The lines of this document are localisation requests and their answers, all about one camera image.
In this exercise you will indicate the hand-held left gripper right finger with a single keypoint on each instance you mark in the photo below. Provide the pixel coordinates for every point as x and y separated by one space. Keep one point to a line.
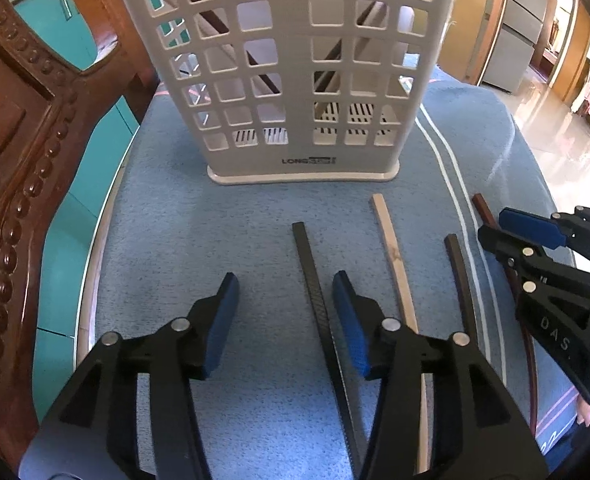
351 332

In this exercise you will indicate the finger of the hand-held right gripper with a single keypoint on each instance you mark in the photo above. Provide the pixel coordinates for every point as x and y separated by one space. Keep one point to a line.
515 255
530 227

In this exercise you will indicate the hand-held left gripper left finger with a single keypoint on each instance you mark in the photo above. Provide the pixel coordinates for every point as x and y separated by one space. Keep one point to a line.
220 327

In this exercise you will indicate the black chopstick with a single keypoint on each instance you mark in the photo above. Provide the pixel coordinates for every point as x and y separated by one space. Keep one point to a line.
315 280
460 275
335 52

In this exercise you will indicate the white plastic utensil basket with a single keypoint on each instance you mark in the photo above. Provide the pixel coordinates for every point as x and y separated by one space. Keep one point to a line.
297 60

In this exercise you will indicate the light wooden chopstick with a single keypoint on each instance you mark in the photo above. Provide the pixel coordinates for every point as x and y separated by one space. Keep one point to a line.
392 255

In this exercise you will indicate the blue towel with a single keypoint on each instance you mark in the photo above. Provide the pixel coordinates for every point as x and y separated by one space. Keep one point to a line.
200 220

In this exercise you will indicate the teal kitchen cabinets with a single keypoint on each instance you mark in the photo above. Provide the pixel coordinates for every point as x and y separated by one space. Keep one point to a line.
70 260

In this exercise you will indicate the grey drawer cabinet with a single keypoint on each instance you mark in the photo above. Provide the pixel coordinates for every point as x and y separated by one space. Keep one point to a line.
517 35

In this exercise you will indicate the dark brown chopstick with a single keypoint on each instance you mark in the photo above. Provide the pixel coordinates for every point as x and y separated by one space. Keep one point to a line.
262 77

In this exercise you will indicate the carved brown wooden chair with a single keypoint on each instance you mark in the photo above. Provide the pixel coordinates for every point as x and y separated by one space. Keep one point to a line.
20 160

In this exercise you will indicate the wooden door frame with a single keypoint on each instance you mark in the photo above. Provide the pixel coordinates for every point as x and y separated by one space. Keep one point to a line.
577 50

